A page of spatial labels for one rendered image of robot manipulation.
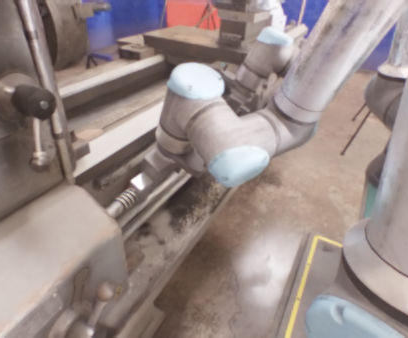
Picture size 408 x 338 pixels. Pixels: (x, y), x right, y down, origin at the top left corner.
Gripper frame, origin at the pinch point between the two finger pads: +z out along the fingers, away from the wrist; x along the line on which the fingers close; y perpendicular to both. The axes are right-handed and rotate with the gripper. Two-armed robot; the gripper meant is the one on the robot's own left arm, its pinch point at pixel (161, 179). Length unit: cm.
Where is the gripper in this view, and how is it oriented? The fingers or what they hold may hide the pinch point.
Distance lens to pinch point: 76.6
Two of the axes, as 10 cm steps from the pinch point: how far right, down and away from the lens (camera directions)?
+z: -3.0, 5.4, 7.8
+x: -6.1, 5.2, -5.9
